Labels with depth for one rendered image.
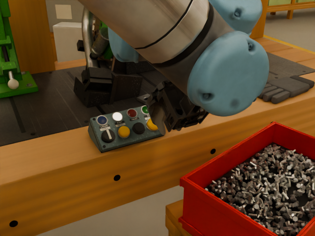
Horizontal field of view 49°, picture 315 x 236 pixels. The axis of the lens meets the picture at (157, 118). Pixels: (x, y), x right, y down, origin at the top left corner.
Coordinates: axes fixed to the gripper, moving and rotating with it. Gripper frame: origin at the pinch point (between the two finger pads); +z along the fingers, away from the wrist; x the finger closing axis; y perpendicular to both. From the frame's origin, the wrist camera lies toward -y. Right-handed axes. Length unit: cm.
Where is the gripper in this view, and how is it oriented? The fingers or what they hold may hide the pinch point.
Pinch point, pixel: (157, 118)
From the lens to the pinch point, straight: 73.0
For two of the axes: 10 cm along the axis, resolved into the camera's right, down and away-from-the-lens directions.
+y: 3.8, 8.5, -3.7
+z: -2.7, 4.9, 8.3
